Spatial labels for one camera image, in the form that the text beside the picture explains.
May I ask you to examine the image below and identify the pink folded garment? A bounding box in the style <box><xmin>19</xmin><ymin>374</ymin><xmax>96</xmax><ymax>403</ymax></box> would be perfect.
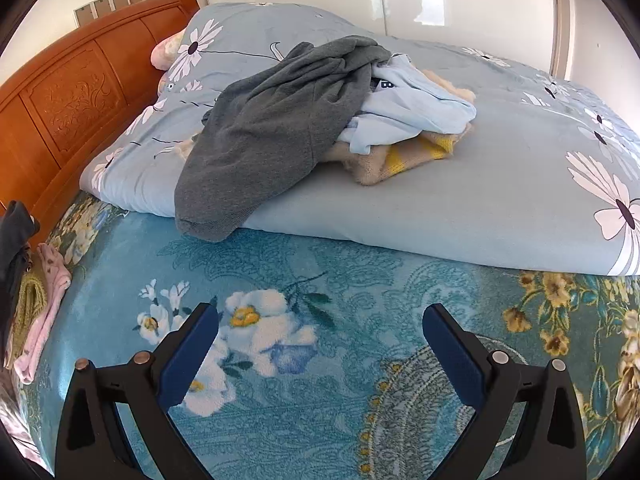
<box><xmin>6</xmin><ymin>243</ymin><xmax>72</xmax><ymax>385</ymax></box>

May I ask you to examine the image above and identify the olive green folded garment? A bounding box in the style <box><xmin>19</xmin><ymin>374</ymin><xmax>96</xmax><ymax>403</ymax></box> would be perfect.
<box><xmin>9</xmin><ymin>256</ymin><xmax>48</xmax><ymax>366</ymax></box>

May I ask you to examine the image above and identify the dark navy folded garment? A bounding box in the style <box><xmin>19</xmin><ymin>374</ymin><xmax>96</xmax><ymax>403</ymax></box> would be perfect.
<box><xmin>0</xmin><ymin>200</ymin><xmax>40</xmax><ymax>356</ymax></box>

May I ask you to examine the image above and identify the teal floral bed blanket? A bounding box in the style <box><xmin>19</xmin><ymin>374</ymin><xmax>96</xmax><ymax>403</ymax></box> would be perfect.
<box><xmin>21</xmin><ymin>194</ymin><xmax>639</xmax><ymax>479</ymax></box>

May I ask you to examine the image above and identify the light blue floral quilt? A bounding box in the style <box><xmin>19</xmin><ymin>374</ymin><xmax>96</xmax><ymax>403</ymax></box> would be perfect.
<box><xmin>79</xmin><ymin>3</ymin><xmax>639</xmax><ymax>276</ymax></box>

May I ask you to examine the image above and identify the orange wooden headboard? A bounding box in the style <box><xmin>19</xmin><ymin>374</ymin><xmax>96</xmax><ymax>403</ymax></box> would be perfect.
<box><xmin>0</xmin><ymin>0</ymin><xmax>200</xmax><ymax>243</ymax></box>

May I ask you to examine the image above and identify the beige yellow fleece garment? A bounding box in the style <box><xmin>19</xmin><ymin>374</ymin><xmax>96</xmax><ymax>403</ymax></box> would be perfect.
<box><xmin>322</xmin><ymin>68</ymin><xmax>475</xmax><ymax>185</ymax></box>

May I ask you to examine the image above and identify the light blue shirt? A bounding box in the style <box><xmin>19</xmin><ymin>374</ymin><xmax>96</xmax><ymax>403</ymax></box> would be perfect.
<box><xmin>338</xmin><ymin>53</ymin><xmax>476</xmax><ymax>155</ymax></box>

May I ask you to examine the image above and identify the pink pillow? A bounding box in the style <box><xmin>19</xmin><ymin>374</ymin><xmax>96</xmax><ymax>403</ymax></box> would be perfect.
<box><xmin>150</xmin><ymin>30</ymin><xmax>184</xmax><ymax>72</ymax></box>

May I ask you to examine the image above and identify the wall switch panel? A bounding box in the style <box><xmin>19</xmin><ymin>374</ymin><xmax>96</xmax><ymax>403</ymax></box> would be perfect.
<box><xmin>74</xmin><ymin>0</ymin><xmax>188</xmax><ymax>27</ymax></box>

